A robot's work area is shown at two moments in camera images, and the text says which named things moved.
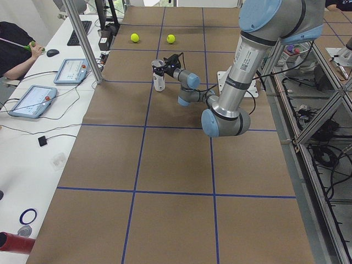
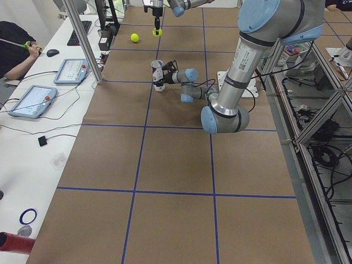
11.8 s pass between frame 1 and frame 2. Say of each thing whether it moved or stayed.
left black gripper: moved
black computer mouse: stayed
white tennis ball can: stayed
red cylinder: stayed
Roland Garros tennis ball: moved
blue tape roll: stayed
